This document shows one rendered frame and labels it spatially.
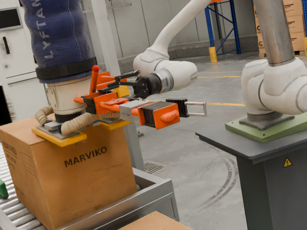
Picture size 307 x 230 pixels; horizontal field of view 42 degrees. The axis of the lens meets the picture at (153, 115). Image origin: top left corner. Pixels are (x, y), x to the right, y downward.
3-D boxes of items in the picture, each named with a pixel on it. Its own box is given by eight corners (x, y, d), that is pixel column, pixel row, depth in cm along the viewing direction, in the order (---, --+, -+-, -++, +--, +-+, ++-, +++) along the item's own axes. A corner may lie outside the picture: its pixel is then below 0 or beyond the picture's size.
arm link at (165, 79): (175, 91, 152) (163, 95, 148) (159, 91, 159) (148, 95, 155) (171, 68, 150) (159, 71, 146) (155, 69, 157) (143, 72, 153)
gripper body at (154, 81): (158, 72, 147) (138, 78, 141) (162, 94, 149) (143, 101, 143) (145, 72, 153) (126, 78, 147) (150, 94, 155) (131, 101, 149)
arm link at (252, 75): (268, 100, 187) (261, 54, 181) (293, 107, 170) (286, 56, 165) (239, 111, 183) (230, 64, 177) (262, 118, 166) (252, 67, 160)
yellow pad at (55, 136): (32, 133, 165) (29, 121, 164) (55, 125, 170) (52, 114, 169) (61, 148, 137) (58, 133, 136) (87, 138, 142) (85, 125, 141)
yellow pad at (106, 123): (74, 119, 175) (71, 108, 174) (94, 113, 180) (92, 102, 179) (110, 131, 147) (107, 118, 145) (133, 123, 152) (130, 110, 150)
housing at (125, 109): (120, 119, 119) (117, 105, 118) (139, 113, 122) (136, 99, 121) (132, 122, 113) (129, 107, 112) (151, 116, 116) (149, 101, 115)
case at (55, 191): (17, 199, 211) (-4, 127, 202) (86, 172, 231) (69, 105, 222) (55, 238, 160) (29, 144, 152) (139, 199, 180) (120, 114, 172)
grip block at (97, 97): (85, 113, 136) (81, 96, 135) (110, 105, 141) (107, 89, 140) (95, 116, 129) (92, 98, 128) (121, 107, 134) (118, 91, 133)
